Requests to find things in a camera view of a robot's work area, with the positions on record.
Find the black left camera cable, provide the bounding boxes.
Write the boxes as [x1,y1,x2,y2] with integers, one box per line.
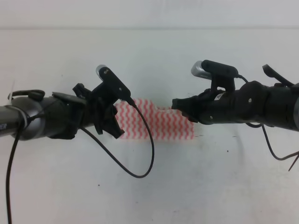
[6,97,155,224]

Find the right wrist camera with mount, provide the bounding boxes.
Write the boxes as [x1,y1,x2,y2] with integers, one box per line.
[191,60,239,92]

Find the black right camera cable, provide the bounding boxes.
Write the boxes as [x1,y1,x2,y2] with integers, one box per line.
[237,74,299,172]

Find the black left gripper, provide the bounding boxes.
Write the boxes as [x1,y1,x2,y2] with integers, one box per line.
[73,83,125,139]

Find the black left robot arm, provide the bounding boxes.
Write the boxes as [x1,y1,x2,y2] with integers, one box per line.
[0,84,124,140]

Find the black camera cable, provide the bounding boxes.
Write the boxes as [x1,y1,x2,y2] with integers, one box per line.
[6,97,155,224]
[237,74,299,172]

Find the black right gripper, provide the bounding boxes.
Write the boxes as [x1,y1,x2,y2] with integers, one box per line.
[171,89,243,125]

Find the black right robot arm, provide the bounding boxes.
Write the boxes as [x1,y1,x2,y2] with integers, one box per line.
[171,62,299,131]

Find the pink white wavy striped towel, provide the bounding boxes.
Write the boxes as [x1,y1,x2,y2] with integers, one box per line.
[115,98,195,141]

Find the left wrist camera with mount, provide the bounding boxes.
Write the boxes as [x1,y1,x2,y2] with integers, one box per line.
[96,65,134,105]

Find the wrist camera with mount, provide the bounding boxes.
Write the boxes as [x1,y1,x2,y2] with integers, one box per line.
[191,60,239,92]
[96,65,134,105]

